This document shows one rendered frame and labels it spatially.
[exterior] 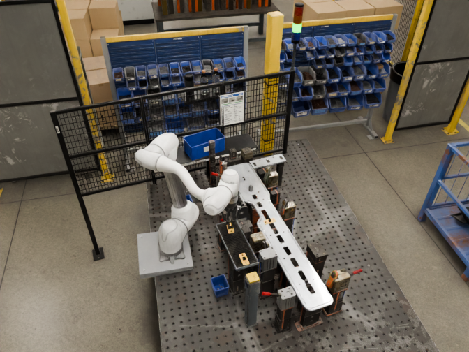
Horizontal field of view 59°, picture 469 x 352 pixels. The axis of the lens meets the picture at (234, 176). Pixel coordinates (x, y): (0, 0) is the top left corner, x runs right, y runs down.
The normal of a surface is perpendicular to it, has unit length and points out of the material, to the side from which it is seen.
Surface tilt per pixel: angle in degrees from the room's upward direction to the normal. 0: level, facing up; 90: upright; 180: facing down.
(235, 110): 90
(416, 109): 90
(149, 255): 2
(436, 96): 90
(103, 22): 90
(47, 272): 0
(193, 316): 0
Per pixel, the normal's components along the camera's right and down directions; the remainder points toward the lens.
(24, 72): 0.20, 0.65
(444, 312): 0.00, -0.76
